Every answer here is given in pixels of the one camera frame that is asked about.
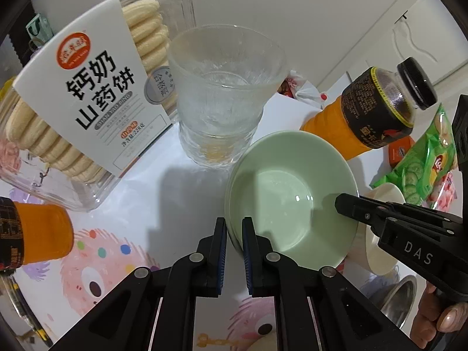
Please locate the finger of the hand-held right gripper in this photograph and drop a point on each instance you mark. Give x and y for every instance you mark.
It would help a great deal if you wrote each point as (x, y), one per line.
(351, 204)
(376, 225)

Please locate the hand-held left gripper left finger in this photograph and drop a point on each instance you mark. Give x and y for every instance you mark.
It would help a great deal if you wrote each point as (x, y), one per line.
(220, 259)

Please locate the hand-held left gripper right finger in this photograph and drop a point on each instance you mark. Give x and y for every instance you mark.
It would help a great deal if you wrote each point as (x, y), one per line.
(247, 263)

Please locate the cream white cup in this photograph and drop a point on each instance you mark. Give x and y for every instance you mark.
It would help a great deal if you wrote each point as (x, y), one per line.
(380, 259)

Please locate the steel bowl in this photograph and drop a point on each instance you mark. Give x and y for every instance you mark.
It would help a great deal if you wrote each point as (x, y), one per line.
(398, 299)

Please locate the small green ribbed bowl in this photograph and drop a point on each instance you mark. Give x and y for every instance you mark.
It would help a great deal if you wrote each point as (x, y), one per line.
(292, 204)

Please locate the person's right hand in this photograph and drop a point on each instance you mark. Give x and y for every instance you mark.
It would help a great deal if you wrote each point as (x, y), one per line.
(449, 318)

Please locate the pink fruit print packet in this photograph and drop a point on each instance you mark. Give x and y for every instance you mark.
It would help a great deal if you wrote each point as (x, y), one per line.
(442, 193)

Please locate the green chips bag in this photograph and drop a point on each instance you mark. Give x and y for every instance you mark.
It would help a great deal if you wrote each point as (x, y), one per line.
(420, 168)

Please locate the orange snack packet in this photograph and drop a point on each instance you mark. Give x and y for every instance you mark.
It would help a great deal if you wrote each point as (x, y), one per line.
(400, 151)

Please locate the orange juice bottle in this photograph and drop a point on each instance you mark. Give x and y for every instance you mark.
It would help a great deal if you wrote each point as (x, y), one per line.
(40, 230)
(351, 128)

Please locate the cartoon printed tablecloth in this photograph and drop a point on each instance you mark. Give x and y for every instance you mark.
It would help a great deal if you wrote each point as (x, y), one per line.
(146, 182)

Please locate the white plastic bag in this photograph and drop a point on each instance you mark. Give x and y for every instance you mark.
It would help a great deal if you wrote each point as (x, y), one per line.
(307, 91)

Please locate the clear glass cup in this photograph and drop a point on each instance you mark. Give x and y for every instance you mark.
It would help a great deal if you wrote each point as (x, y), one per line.
(219, 98)

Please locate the black pen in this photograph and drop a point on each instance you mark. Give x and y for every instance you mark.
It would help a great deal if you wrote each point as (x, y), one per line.
(29, 318)

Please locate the clear plastic biscuit box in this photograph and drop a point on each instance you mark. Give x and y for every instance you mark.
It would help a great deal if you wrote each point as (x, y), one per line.
(73, 117)

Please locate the green box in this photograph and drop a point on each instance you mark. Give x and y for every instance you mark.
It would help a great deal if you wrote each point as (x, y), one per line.
(38, 27)

